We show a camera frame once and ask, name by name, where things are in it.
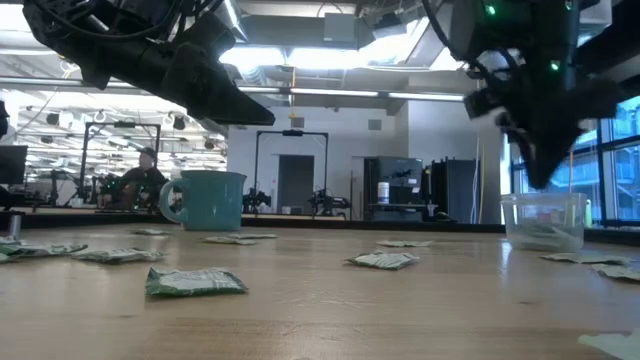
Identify person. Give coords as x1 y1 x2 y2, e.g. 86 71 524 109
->
117 146 169 209

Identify grey ceiling box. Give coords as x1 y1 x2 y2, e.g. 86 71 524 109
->
323 12 357 44

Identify black computer monitor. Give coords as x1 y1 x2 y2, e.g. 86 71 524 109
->
0 144 29 185

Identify black aluminium table frame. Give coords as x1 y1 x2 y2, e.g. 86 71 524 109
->
0 208 640 246

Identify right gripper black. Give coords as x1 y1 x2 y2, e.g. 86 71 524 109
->
499 64 626 190

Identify ceiling light strip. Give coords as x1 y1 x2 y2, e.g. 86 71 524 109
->
239 85 466 103

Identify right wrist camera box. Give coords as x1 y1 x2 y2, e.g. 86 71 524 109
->
463 88 507 121

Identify black panel cabinet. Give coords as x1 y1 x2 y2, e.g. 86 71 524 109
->
429 158 479 224

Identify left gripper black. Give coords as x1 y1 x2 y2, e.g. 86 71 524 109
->
74 37 275 125

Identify grey door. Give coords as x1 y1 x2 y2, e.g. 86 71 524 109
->
277 154 315 215

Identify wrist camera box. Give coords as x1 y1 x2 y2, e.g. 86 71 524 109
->
463 88 507 121
172 12 237 59

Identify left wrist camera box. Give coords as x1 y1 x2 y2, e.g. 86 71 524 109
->
172 12 237 59

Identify black rig frame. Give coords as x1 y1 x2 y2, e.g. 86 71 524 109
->
79 121 162 206
253 129 330 216

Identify clear plastic container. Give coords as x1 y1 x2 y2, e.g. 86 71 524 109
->
500 192 588 254

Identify black window frame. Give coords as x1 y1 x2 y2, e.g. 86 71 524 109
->
509 94 640 229

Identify blue ceramic mug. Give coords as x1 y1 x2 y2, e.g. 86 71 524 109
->
158 169 248 232

